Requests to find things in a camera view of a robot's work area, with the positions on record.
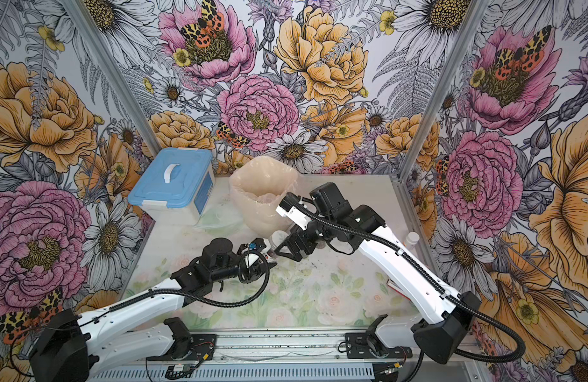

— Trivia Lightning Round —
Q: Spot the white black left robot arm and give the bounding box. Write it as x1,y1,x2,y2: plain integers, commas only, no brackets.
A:
30,238,273,381

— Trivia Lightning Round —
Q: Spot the right black corrugated cable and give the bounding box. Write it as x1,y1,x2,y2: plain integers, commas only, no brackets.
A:
298,209,527,364

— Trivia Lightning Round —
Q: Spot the blue lidded storage box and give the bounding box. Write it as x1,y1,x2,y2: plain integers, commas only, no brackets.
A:
128,147,215,226

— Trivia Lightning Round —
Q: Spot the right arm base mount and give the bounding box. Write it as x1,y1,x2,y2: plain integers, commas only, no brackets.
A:
339,332,413,361

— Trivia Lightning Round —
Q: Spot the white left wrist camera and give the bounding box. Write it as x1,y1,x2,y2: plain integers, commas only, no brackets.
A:
243,242,266,256

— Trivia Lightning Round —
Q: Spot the left black corrugated cable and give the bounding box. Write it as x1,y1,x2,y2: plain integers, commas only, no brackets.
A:
107,250,272,314

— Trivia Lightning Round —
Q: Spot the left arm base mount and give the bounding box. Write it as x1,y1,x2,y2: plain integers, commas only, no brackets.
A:
148,334,217,361

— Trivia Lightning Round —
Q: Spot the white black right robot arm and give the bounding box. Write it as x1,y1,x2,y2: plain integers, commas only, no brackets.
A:
276,182,480,364

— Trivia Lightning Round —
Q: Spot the black corrugated cable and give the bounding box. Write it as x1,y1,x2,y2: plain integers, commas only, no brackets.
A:
298,209,527,364
107,250,272,314

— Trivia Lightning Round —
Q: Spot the aluminium front rail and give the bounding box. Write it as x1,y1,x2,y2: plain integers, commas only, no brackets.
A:
91,327,490,381

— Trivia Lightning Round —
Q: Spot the bin with pink bag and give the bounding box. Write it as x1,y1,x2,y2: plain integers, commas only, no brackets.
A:
229,156,300,238

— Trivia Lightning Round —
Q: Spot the clear jar with rose tea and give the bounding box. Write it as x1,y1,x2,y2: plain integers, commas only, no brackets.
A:
268,230,289,256

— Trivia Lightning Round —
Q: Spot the pink white paper packet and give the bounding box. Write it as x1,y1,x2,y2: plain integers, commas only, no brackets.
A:
386,280,409,299

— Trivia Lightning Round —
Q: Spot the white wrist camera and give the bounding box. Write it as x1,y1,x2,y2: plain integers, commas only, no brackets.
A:
276,192,313,230
243,242,266,256

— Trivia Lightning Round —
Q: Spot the small white capped bottle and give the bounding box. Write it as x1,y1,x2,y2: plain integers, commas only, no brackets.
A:
404,232,421,251

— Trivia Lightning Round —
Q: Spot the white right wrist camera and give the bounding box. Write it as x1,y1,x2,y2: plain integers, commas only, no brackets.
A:
276,192,313,230

